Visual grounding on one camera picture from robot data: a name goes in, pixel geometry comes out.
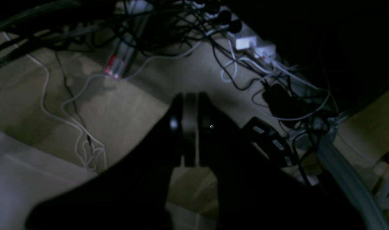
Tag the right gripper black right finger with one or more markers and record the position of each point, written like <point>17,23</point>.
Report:
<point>255,194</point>

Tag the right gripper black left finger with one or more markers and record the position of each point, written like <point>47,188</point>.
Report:
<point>131,195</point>

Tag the black power adapter brick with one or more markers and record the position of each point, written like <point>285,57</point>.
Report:
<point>270,142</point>

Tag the white power strip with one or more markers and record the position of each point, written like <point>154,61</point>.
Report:
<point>241,36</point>

